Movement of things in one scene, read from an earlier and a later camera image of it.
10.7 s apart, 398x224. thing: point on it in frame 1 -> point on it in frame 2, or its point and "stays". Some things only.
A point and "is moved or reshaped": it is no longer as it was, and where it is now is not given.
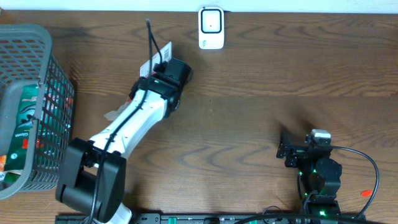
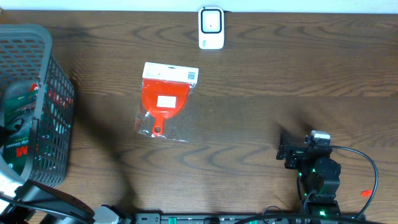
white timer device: (211, 28) stays
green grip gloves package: (20, 144) is moved or reshaped
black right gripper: (292, 150) stays
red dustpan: (145, 70) -> (166, 108)
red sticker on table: (366, 193) stays
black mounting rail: (175, 218) stays
